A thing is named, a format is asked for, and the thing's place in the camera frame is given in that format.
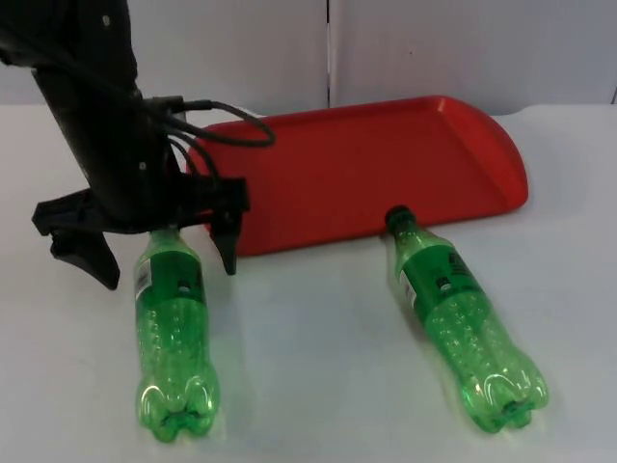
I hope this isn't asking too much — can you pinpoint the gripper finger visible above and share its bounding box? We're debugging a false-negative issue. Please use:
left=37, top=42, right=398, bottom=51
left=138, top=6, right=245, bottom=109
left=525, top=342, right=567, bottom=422
left=210, top=210, right=246, bottom=277

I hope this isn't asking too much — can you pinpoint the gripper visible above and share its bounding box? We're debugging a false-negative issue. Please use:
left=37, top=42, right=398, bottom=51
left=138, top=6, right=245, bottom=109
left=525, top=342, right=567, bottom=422
left=31, top=177, right=252, bottom=291

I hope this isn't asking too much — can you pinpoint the green plastic bottle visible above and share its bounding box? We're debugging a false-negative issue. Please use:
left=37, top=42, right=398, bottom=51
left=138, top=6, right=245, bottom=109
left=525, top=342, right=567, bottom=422
left=133, top=227, right=223, bottom=445
left=384, top=204, right=551, bottom=433

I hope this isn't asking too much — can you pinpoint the red plastic tray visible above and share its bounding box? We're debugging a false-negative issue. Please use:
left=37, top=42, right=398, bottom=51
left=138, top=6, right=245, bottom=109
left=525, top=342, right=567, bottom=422
left=184, top=95, right=531, bottom=258

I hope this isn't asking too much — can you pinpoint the black cable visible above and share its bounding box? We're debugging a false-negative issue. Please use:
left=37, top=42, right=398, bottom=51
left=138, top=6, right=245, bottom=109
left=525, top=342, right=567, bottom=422
left=166, top=97, right=278, bottom=150
left=168, top=133, right=222, bottom=183

